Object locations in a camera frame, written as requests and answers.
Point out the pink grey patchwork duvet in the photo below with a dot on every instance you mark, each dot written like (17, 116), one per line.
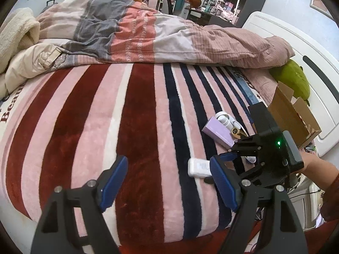
(124, 31)

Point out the pink ribbed pillow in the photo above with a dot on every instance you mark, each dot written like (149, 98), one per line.
(263, 82)

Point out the brown cardboard box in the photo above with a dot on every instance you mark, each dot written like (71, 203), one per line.
(293, 115)

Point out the framed wall picture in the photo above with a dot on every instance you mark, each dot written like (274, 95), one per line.
(319, 6)

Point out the person's right hand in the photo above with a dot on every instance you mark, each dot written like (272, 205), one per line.
(313, 165)

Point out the dark wall bookshelf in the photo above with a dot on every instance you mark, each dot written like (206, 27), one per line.
(224, 13)

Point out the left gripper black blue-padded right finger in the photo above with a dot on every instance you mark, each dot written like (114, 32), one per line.
(280, 231)

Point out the lilac rectangular box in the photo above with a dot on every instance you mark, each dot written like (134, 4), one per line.
(218, 133)

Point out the cream fleece blanket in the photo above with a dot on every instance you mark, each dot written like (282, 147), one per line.
(19, 31)

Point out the black suitcase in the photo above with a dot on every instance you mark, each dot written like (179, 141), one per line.
(49, 4)

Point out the white bed headboard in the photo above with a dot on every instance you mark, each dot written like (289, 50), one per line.
(320, 69)

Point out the striped plush bed blanket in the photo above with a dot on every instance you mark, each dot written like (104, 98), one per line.
(65, 128)

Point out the white oval pill case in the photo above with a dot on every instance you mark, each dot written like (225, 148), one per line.
(235, 123)

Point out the black desk chair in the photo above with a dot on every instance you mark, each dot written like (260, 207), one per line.
(168, 6)

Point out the green plush toy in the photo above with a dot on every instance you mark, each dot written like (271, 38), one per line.
(292, 75)

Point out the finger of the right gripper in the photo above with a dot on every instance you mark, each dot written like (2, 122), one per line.
(250, 144)
(228, 169)

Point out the white cosmetic bottle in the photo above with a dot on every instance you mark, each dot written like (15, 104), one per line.
(225, 119)

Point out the white rectangular power bank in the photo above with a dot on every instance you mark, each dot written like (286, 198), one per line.
(199, 168)

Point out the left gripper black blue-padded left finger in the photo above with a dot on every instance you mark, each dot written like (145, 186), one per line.
(73, 218)

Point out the beige puffer jacket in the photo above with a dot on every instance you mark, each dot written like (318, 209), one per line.
(26, 64)

